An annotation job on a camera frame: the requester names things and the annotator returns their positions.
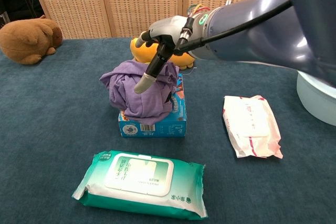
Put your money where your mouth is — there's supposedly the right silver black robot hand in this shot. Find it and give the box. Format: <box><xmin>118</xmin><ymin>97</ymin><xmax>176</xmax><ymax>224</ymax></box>
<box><xmin>134</xmin><ymin>16</ymin><xmax>195</xmax><ymax>94</ymax></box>

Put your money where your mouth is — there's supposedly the purple cloth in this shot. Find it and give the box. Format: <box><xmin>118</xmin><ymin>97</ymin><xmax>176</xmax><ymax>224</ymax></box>
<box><xmin>99</xmin><ymin>60</ymin><xmax>181</xmax><ymax>125</ymax></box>

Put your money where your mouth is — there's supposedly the blue cookie box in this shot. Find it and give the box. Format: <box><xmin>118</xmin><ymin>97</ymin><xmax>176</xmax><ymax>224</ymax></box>
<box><xmin>118</xmin><ymin>73</ymin><xmax>187</xmax><ymax>138</ymax></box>

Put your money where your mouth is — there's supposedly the light blue plastic basin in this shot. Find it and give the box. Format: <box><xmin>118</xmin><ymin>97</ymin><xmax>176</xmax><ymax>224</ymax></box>
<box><xmin>296</xmin><ymin>71</ymin><xmax>336</xmax><ymax>127</ymax></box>

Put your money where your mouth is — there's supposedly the yellow capybara plush toy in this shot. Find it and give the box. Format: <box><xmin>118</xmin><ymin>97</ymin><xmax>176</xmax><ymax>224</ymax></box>
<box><xmin>130</xmin><ymin>37</ymin><xmax>196</xmax><ymax>70</ymax></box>

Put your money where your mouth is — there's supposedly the wicker folding screen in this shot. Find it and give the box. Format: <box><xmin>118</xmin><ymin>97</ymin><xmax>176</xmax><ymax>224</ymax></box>
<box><xmin>26</xmin><ymin>0</ymin><xmax>287</xmax><ymax>40</ymax></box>

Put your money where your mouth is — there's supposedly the pink wet wipes pack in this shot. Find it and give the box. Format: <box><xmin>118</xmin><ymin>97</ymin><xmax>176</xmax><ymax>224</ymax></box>
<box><xmin>222</xmin><ymin>94</ymin><xmax>284</xmax><ymax>159</ymax></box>

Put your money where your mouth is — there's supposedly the brown capybara plush toy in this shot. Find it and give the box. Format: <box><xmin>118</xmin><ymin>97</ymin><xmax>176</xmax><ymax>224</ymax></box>
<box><xmin>0</xmin><ymin>15</ymin><xmax>64</xmax><ymax>65</ymax></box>

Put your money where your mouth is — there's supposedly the green wet wipes pack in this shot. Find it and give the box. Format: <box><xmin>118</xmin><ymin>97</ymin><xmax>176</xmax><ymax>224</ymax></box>
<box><xmin>72</xmin><ymin>150</ymin><xmax>209</xmax><ymax>221</ymax></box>

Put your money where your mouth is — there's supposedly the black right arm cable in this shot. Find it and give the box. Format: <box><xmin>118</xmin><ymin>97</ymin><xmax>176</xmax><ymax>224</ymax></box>
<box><xmin>173</xmin><ymin>0</ymin><xmax>293</xmax><ymax>53</ymax></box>

